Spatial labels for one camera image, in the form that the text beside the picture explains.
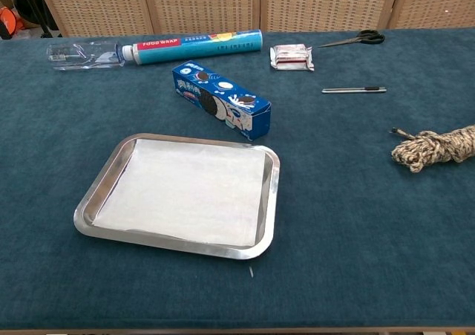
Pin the white cloth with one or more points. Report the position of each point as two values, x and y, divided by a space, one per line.
185 194

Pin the rectangular metal tray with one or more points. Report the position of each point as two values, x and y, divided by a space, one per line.
222 251

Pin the blue cookie box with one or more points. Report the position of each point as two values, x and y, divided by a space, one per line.
219 97

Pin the plastic food wrap box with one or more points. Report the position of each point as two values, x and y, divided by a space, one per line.
200 47

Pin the small white pen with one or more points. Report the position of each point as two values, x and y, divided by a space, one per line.
349 90

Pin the blue table cloth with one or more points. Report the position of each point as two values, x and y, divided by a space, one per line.
352 238

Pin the wicker folding screen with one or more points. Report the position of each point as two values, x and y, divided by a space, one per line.
204 4

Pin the clear plastic bottle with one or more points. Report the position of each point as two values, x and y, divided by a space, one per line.
85 54

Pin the black tripod stand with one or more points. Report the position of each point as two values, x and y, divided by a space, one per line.
44 26

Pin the orange object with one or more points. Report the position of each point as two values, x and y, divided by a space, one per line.
11 19

